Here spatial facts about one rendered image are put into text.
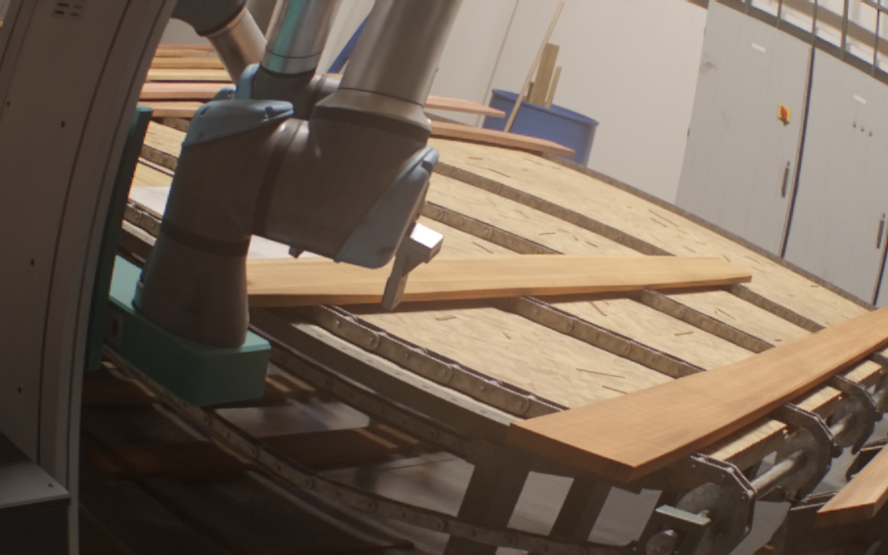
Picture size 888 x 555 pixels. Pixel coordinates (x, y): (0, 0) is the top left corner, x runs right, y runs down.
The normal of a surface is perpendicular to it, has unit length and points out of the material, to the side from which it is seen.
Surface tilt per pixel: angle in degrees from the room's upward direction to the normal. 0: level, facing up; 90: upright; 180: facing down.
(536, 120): 90
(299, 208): 105
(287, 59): 111
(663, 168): 90
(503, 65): 90
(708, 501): 90
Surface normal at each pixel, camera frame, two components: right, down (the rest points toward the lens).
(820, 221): -0.50, 0.02
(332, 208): -0.06, 0.26
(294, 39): -0.05, 0.53
